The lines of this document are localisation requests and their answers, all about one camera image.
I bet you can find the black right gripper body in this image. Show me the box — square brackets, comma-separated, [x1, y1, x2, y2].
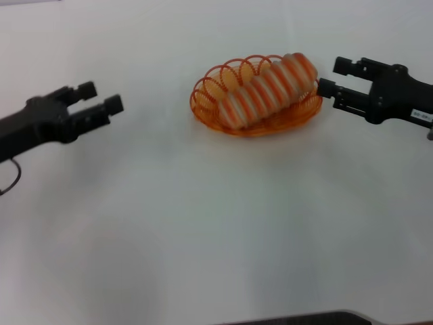
[364, 62, 433, 130]

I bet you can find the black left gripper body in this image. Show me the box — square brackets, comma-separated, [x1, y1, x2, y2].
[0, 88, 82, 164]

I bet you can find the orange striped bread loaf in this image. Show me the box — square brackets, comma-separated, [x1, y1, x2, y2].
[217, 51, 319, 131]

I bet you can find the orange wire basket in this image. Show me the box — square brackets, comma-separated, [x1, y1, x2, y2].
[189, 53, 323, 138]

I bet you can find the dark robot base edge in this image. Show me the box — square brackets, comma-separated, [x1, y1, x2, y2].
[233, 309, 378, 325]

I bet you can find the black cable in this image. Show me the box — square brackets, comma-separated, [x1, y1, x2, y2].
[0, 158, 22, 196]

